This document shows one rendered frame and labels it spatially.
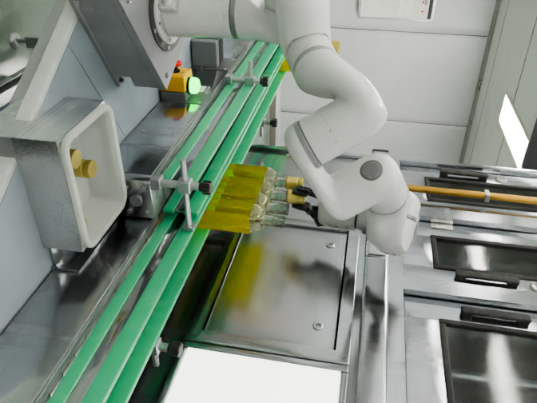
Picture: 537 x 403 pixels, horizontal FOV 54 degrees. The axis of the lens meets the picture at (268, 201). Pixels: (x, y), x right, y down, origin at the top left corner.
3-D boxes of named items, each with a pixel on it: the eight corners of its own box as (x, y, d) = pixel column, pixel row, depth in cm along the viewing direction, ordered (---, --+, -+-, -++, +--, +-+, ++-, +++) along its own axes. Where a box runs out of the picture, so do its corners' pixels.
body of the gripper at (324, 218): (367, 224, 131) (324, 212, 135) (371, 189, 125) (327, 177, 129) (357, 241, 125) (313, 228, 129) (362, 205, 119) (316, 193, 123)
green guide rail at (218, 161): (162, 213, 116) (197, 217, 114) (162, 209, 115) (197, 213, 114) (289, 13, 259) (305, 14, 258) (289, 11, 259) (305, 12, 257)
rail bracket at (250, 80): (222, 85, 156) (267, 89, 154) (221, 61, 152) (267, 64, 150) (226, 80, 160) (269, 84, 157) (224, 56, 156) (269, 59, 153)
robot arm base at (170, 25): (140, 8, 100) (216, 10, 96) (156, -46, 104) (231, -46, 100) (169, 55, 114) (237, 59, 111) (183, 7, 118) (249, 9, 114)
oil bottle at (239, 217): (173, 225, 125) (261, 237, 121) (170, 205, 122) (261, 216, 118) (180, 213, 129) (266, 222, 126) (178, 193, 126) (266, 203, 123)
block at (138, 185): (123, 217, 113) (154, 221, 111) (116, 180, 107) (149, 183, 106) (130, 209, 116) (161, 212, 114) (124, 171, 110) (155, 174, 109)
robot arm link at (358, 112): (272, 70, 90) (292, 121, 80) (343, 27, 87) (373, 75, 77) (305, 122, 99) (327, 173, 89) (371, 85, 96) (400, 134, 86)
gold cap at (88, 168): (64, 163, 96) (86, 165, 95) (73, 153, 99) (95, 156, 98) (68, 180, 98) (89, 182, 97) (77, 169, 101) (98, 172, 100)
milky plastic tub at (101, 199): (45, 249, 95) (89, 254, 94) (12, 137, 83) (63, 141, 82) (89, 197, 110) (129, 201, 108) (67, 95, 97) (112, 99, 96)
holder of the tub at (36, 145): (49, 269, 99) (88, 275, 97) (10, 137, 83) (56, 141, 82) (92, 217, 113) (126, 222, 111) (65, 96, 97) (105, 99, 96)
